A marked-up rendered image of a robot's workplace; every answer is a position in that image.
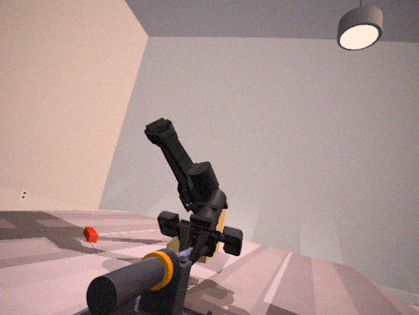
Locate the orange ring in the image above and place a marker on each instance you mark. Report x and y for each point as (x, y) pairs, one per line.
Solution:
(168, 269)

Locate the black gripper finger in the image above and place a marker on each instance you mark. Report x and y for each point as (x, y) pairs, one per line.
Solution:
(204, 243)
(183, 237)

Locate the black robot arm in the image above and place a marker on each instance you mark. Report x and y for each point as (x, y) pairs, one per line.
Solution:
(196, 181)

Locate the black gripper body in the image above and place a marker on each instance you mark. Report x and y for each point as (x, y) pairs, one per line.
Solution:
(205, 218)

